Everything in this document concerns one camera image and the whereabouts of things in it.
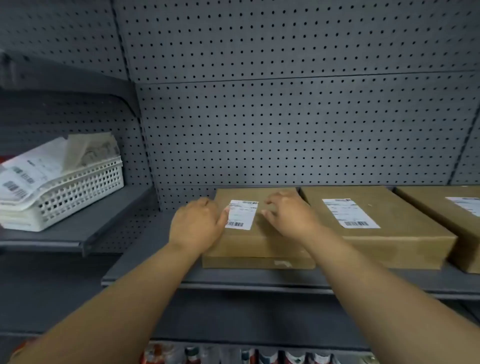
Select person's right hand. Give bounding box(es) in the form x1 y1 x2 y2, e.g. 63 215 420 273
261 191 324 244

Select person's left hand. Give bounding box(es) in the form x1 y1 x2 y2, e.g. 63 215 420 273
168 197 230 257

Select brown cardboard box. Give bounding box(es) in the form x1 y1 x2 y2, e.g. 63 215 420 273
299 186 459 271
201 187 318 270
393 185 480 275

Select white barcode label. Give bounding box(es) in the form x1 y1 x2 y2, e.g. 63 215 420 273
322 198 381 230
225 199 260 231
445 196 480 218

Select person's right forearm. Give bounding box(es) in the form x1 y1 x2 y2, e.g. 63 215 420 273
299 224 480 364

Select person's left forearm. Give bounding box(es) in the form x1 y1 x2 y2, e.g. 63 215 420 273
7 239 213 364

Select grey metal shelf board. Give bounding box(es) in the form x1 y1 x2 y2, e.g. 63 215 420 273
101 209 480 301

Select grey metal side shelf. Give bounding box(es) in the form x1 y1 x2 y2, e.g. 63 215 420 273
0 183 157 258

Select grey pegboard back panel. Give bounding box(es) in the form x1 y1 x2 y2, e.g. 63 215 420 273
0 0 480 256

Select white plastic mesh basket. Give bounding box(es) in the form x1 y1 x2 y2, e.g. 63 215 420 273
0 155 125 233

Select stack of white printed sheets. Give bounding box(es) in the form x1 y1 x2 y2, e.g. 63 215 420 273
0 131 122 205

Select grey metal bracket shelf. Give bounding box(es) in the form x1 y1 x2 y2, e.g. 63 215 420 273
0 50 142 117

